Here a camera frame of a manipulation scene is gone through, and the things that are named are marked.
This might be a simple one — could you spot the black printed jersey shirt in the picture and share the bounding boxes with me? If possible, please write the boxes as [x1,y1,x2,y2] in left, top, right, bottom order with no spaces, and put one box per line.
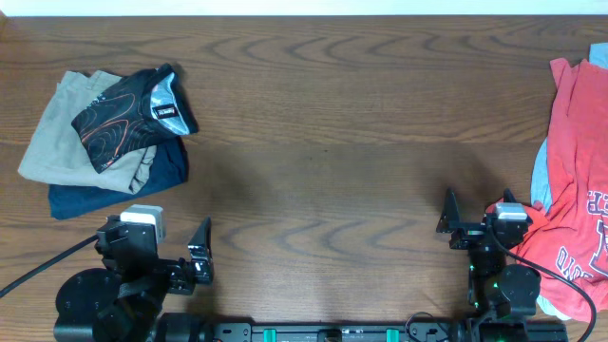
[71,64,199,173]

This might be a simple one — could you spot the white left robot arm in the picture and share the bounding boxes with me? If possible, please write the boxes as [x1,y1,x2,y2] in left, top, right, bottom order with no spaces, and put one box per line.
[53,216,214,342]

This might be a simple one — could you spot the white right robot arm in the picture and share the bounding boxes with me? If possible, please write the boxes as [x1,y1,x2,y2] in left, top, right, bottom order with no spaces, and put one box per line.
[436,189,541,341]

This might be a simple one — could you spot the red shirt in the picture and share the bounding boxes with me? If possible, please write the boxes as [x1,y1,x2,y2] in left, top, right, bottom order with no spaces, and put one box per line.
[512,58,607,322]

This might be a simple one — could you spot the navy blue folded garment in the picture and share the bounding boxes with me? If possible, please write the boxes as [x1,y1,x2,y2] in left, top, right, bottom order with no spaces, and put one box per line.
[47,138,189,220]

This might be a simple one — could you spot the beige folded shorts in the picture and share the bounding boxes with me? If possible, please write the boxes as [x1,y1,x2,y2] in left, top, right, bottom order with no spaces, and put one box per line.
[18,71,157,195]

